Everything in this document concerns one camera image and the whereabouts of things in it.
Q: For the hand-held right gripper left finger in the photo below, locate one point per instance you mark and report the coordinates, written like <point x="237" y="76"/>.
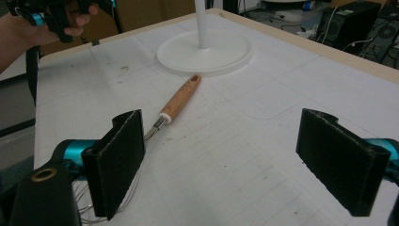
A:
<point x="116" y="163"/>

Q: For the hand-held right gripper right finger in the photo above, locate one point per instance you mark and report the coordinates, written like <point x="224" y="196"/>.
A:
<point x="338" y="163"/>

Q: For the brown cardboard box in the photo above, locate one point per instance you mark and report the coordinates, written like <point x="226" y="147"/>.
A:
<point x="147" y="12"/>

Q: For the black computer tower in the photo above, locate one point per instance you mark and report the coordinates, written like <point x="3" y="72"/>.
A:
<point x="348" y="23"/>

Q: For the white lamp stand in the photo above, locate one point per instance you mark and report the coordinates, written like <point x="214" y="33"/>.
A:
<point x="207" y="56"/>

